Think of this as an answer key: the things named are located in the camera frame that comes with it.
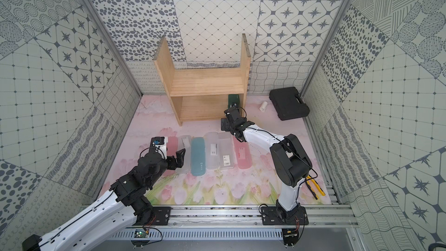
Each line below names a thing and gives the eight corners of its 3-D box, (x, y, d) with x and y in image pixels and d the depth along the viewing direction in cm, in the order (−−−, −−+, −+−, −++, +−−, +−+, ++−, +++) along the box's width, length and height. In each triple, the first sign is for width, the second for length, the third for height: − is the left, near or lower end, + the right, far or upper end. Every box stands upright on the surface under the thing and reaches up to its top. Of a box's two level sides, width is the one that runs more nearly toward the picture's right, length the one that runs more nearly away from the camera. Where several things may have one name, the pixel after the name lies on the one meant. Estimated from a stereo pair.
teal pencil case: (190, 176, 87) (189, 175, 86) (192, 139, 101) (191, 137, 100) (205, 174, 88) (205, 173, 86) (205, 138, 102) (204, 136, 100)
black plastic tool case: (280, 121, 108) (282, 116, 105) (268, 94, 123) (269, 90, 120) (309, 116, 111) (311, 111, 107) (293, 91, 126) (295, 86, 122)
